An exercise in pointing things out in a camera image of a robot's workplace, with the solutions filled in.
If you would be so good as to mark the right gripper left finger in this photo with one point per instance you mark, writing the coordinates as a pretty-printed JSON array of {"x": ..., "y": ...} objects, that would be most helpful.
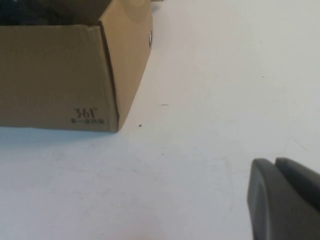
[{"x": 275, "y": 207}]

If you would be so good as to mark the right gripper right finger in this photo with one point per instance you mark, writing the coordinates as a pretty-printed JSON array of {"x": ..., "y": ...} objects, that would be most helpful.
[{"x": 300, "y": 175}]

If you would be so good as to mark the brown cardboard shoe box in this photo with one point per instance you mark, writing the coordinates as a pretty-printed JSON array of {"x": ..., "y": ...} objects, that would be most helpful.
[{"x": 62, "y": 75}]

